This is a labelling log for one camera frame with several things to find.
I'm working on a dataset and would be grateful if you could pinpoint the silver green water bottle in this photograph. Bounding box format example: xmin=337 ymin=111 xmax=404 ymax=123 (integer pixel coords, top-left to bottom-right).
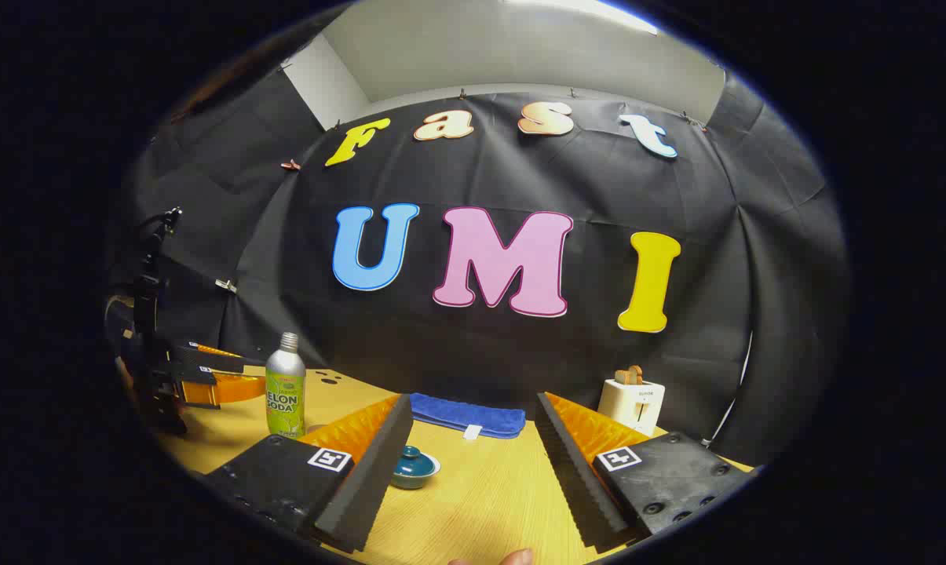
xmin=265 ymin=332 xmax=308 ymax=439

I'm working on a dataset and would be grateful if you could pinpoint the white wall cable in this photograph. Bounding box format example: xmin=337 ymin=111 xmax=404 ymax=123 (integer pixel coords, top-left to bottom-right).
xmin=703 ymin=330 xmax=756 ymax=448

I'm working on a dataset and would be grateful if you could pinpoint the teal teacup lid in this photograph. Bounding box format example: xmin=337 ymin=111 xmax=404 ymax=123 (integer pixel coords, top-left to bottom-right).
xmin=394 ymin=445 xmax=436 ymax=478

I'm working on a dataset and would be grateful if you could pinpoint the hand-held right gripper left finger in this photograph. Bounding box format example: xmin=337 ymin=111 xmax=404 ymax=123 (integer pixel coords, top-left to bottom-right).
xmin=202 ymin=392 xmax=415 ymax=554

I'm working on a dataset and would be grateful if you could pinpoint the teal teacup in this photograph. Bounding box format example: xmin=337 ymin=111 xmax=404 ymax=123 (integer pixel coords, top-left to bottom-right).
xmin=389 ymin=454 xmax=443 ymax=491

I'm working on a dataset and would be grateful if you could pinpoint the white toaster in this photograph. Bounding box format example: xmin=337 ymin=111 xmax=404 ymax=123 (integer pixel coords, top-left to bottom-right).
xmin=597 ymin=377 xmax=667 ymax=437

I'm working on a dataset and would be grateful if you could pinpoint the blue folded towel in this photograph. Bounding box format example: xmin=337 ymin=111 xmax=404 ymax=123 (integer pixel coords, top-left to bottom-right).
xmin=407 ymin=392 xmax=528 ymax=441

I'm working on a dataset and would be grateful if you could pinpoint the black backdrop cloth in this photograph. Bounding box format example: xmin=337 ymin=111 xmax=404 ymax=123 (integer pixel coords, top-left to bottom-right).
xmin=115 ymin=67 xmax=852 ymax=469

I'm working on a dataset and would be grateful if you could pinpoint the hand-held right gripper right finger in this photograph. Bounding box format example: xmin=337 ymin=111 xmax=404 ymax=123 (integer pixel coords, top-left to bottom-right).
xmin=534 ymin=391 xmax=758 ymax=550

